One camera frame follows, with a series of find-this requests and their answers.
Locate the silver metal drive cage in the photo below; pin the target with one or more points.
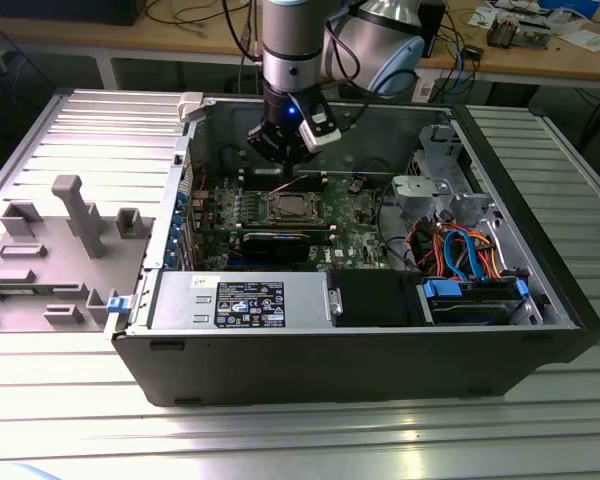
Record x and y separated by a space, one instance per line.
467 205

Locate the wooden work bench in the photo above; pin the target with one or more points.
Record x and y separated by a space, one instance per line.
155 40

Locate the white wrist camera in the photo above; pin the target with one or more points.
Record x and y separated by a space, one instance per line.
320 132

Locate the blue plastic latch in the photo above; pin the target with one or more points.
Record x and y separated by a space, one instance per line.
119 305

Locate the black graphics card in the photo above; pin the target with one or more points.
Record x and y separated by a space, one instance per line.
275 247

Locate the CPU socket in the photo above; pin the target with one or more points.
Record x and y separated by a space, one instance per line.
271 220

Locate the black disk bay box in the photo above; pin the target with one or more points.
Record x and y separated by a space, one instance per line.
375 300

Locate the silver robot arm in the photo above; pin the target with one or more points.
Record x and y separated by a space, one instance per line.
290 50

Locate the grey electronic device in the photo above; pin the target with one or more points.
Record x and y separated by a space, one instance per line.
532 35

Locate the grey parts rack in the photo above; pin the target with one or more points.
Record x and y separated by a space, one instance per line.
55 280

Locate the white printed sheet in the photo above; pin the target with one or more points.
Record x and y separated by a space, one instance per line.
424 91

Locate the small black adapter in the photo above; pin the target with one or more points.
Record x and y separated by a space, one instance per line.
472 52

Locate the black open PC case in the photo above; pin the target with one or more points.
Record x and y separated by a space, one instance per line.
330 365

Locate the blue cardboard box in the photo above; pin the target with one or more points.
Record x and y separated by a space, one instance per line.
570 6

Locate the beige plastic block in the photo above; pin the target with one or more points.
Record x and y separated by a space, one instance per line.
190 105

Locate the white papers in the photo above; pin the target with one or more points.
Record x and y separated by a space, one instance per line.
587 40

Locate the black box on bench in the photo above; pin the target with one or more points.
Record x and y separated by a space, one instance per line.
70 10

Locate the hard disk in blue carrier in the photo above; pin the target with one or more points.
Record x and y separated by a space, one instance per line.
470 312

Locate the silver coin battery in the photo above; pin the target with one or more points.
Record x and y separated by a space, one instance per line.
355 187

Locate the green motherboard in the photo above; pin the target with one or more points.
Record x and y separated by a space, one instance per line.
360 215

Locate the silver power supply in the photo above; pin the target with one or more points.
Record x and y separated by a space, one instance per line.
190 300

